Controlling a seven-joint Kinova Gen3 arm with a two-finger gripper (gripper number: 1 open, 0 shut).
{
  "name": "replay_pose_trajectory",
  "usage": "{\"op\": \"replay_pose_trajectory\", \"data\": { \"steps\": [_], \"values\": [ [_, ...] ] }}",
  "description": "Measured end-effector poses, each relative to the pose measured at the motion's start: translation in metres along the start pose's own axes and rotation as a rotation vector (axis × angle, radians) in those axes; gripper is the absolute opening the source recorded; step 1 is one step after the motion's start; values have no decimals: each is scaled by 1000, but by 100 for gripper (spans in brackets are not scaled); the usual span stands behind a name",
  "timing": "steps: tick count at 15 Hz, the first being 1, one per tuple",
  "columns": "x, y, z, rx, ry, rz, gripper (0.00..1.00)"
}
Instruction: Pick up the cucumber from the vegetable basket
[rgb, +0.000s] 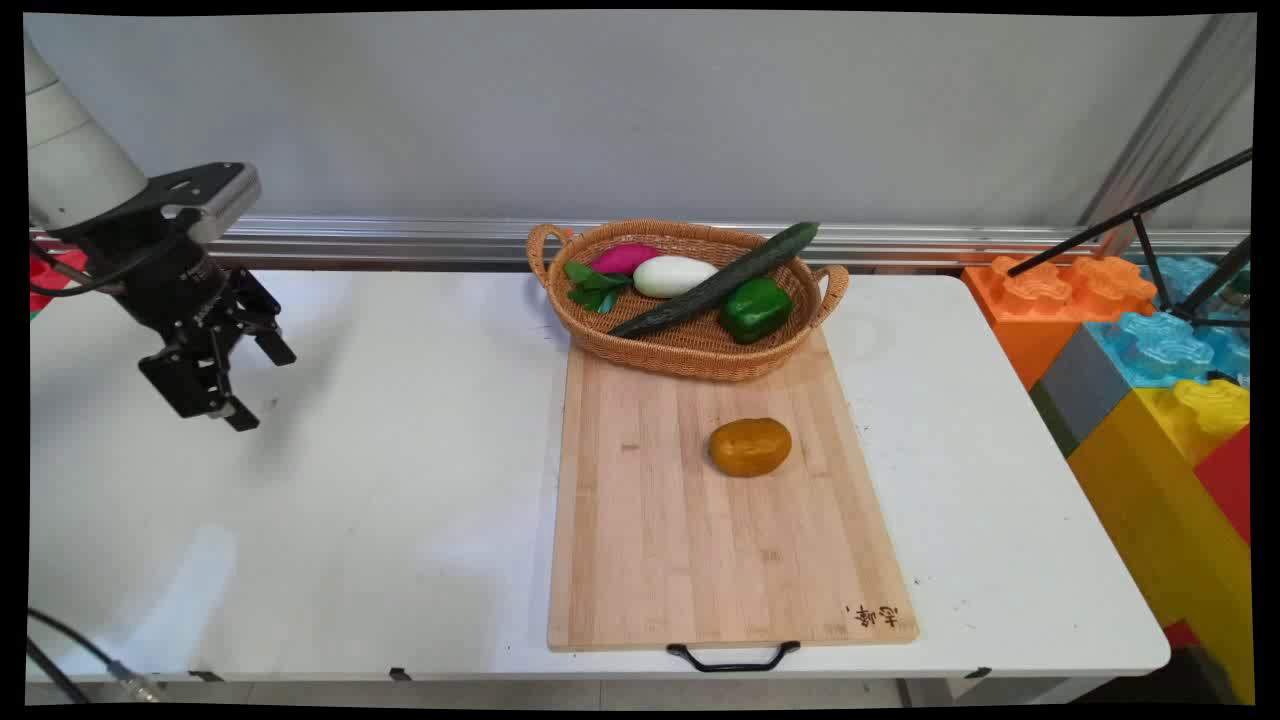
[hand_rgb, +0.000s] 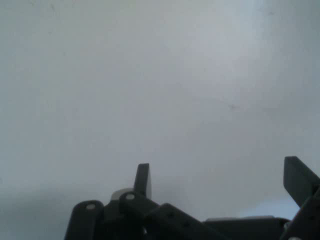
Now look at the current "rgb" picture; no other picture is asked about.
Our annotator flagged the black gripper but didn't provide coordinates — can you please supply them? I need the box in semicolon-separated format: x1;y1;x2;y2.
75;215;298;434

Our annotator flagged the long dark green cucumber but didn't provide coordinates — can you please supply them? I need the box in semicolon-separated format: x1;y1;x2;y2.
608;222;821;339

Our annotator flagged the red flower-shaped building block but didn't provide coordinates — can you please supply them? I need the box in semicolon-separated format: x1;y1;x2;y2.
30;248;91;316

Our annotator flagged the green leafy vegetable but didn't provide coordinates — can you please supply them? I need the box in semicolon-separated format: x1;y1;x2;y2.
563;261;633;315

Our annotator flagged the pink radish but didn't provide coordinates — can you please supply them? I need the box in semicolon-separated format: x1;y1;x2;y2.
590;243;661;276

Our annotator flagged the white eggplant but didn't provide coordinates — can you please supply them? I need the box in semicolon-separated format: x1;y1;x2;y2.
633;256;719;299

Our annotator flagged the woven wicker basket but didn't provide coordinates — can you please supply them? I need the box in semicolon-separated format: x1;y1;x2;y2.
527;220;850;383

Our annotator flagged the green bell pepper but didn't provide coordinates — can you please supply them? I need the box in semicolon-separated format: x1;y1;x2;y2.
720;278;794;345

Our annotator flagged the brown potato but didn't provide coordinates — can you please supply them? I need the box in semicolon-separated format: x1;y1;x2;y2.
709;418;793;478

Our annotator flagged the orange giant building block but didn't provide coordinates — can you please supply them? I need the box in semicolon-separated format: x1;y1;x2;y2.
962;255;1158;391

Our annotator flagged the grey giant building block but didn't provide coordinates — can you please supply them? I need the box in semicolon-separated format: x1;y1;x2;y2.
1030;325;1136;456

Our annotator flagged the black tripod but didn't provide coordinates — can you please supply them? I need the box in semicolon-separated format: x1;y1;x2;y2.
1008;148;1253;331

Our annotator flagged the blue giant building block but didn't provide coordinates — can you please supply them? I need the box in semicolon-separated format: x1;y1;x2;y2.
1085;255;1253;389

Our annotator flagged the yellow giant building block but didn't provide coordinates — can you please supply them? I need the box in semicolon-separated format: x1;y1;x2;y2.
1068;380;1253;701

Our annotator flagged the large red building block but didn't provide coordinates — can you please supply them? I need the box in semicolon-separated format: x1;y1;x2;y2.
1193;425;1253;546

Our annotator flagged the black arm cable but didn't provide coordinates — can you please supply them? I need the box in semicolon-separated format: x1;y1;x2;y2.
30;240;131;299

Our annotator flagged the aluminium rail along table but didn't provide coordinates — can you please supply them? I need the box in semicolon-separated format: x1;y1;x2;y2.
30;215;1251;273

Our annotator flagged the black cable with metal connector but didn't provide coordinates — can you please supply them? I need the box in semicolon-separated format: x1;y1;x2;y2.
28;608;166;702

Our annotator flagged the plain black cable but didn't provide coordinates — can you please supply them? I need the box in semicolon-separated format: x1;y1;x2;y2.
25;640;91;706

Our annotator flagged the bamboo cutting board with handle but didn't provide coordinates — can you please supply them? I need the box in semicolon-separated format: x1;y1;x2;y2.
547;330;920;673

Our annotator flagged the slanted aluminium post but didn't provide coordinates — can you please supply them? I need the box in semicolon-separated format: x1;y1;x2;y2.
1078;15;1253;256

